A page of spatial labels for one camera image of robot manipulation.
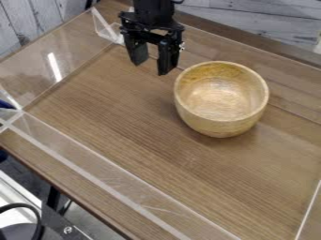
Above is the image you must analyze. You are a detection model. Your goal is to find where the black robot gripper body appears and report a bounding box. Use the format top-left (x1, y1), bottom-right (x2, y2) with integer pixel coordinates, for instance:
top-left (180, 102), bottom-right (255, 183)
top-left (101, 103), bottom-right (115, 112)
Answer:
top-left (119, 0), bottom-right (184, 51)

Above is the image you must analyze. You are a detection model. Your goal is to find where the black table leg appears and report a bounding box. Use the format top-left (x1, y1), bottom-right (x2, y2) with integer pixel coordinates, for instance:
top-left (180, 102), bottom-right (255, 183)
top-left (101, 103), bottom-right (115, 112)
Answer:
top-left (46, 187), bottom-right (60, 211)

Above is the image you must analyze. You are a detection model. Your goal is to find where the black cable loop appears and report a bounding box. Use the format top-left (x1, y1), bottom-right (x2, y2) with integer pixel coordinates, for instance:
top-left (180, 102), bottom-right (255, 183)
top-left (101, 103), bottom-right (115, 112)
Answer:
top-left (0, 202), bottom-right (45, 240)

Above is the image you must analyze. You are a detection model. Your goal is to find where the light wooden bowl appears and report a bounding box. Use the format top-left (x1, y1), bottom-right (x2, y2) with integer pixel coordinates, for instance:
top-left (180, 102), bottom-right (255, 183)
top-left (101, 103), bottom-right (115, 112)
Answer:
top-left (172, 61), bottom-right (270, 138)

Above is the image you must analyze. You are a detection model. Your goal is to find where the blue object at edge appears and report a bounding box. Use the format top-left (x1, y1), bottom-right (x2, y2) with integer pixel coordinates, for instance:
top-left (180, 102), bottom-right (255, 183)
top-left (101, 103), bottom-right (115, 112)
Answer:
top-left (0, 99), bottom-right (14, 109)

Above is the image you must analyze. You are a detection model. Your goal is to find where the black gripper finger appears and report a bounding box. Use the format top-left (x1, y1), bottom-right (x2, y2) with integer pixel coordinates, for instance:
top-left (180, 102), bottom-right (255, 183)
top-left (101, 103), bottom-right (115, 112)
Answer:
top-left (156, 39), bottom-right (180, 76)
top-left (124, 34), bottom-right (149, 66)

